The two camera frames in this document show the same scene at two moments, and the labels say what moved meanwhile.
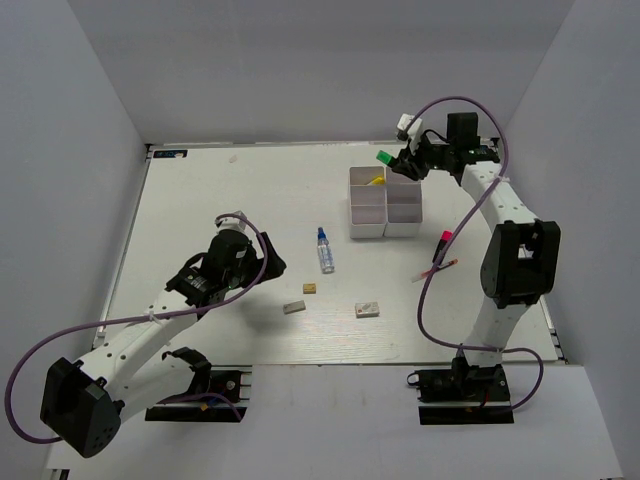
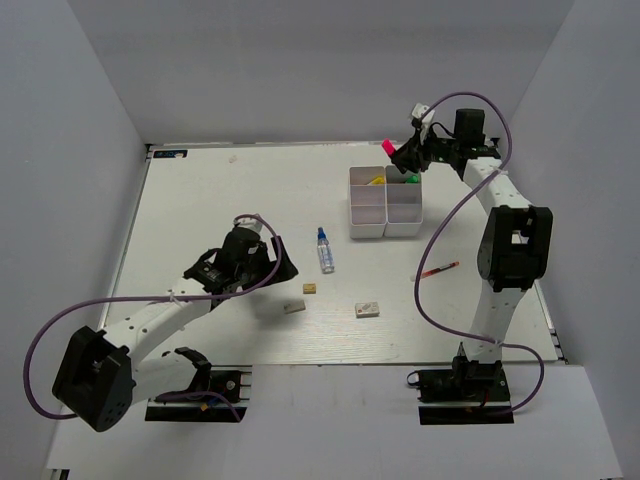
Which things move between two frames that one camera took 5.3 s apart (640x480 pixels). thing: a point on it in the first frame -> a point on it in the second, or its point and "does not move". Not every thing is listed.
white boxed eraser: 366,310 does not move
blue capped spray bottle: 325,252 does not move
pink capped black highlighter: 445,237 -> 390,148
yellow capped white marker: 378,180 does not move
